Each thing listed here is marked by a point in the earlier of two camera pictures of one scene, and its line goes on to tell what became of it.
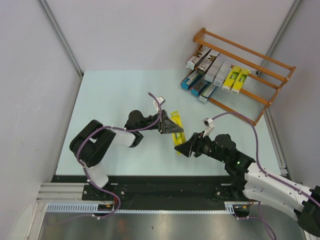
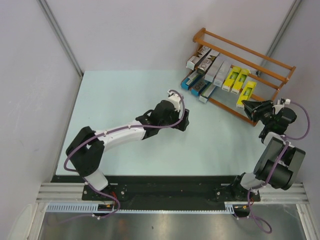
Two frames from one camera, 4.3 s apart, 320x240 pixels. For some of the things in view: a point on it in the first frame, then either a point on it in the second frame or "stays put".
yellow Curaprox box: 178,138 → 246,94
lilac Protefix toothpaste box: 222,74 stays put
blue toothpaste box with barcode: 185,82 stays put
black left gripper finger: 168,122 → 185,121
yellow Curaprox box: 230,78 stays put
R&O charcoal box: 212,54 stays put
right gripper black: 194,145 → 254,109
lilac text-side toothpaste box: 211,74 stays put
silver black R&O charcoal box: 193,60 stays put
